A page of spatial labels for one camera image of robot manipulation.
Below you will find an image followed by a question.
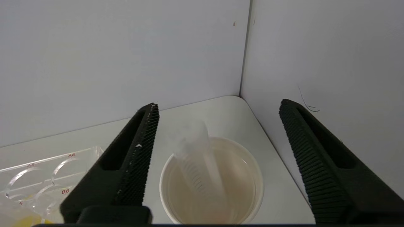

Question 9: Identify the blue white paper cup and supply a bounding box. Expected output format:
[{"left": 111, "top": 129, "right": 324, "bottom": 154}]
[{"left": 159, "top": 136, "right": 264, "bottom": 225}]

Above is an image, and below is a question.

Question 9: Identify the test tube with red pigment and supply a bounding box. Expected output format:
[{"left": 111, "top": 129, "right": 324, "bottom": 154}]
[{"left": 171, "top": 121, "right": 235, "bottom": 223}]

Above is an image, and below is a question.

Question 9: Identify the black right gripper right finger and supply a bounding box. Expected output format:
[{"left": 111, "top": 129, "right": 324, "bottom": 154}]
[{"left": 279, "top": 99, "right": 404, "bottom": 225}]

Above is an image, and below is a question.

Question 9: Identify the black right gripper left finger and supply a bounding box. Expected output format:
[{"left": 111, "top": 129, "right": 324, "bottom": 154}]
[{"left": 60, "top": 102, "right": 160, "bottom": 224}]

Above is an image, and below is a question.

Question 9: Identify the clear acrylic test tube rack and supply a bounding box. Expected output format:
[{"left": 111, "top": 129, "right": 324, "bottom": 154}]
[{"left": 0, "top": 146, "right": 105, "bottom": 225}]

